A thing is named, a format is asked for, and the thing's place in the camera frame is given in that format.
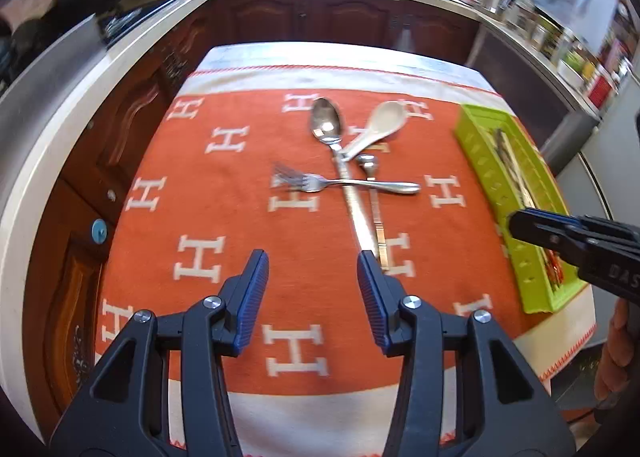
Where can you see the steel fork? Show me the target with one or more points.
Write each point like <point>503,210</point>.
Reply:
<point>400,187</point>

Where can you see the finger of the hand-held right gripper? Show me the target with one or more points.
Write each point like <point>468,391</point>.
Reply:
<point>535,232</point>
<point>555,218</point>

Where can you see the person's right hand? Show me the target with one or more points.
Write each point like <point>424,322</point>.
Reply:
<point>612,362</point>

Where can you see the blue round cabinet knob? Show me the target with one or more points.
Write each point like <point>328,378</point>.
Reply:
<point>99,231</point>

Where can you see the white ceramic spoon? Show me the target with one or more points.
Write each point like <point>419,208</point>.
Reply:
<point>387,119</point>

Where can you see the small steel spoon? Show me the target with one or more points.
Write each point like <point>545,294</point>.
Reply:
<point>376,217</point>

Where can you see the grey appliance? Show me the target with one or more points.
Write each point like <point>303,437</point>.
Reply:
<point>600,177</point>

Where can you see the lime green plastic tray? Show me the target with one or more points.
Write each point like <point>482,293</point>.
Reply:
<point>535,287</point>

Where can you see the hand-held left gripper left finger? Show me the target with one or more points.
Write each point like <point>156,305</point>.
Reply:
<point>252,297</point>

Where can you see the black stove top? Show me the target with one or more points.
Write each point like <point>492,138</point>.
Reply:
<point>45,27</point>

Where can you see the stainless steel appliance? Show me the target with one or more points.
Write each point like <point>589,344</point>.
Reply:
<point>510,67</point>

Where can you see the row of kitchen jars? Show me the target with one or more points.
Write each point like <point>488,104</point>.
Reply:
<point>550,32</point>

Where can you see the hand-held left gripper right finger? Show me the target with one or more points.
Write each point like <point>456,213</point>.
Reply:
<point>372,297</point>

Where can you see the beige kitchen countertop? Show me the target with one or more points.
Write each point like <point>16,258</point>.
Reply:
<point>50,137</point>

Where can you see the orange blanket with white letters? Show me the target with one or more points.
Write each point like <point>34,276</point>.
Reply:
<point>225,187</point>

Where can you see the bamboo chopstick red yellow bands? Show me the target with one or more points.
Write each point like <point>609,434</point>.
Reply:
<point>556,273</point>

